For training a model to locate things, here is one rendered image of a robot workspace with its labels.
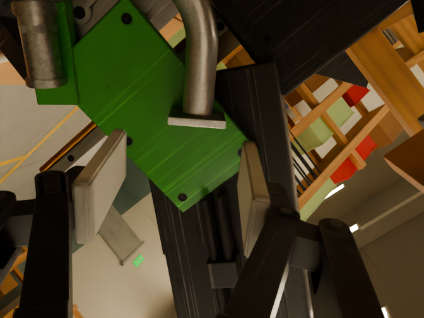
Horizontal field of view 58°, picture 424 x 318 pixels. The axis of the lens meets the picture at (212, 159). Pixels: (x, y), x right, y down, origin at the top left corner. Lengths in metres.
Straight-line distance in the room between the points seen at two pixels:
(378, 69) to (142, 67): 0.87
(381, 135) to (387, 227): 3.84
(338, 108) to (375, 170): 5.93
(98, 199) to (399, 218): 7.88
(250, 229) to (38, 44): 0.28
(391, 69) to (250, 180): 1.03
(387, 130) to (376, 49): 3.28
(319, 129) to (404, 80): 2.57
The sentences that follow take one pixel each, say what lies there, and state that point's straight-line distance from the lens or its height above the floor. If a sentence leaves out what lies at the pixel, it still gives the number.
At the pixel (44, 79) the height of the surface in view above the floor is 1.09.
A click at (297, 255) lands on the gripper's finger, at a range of 0.16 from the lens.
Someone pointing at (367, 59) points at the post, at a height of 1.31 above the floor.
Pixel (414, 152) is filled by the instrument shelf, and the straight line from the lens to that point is 0.89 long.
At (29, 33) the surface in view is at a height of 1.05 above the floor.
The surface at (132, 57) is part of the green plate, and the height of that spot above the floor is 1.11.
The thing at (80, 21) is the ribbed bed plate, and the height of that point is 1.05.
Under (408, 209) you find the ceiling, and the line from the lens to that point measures 7.98.
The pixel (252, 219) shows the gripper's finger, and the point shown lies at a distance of 0.16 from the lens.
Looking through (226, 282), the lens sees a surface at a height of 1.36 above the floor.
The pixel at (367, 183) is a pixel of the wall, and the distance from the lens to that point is 9.88.
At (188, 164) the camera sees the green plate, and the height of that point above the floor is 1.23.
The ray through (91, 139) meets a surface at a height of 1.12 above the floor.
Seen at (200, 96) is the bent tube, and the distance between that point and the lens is 0.36.
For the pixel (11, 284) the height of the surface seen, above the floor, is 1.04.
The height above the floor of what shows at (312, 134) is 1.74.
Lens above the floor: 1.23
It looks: 2 degrees up
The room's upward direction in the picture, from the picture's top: 142 degrees clockwise
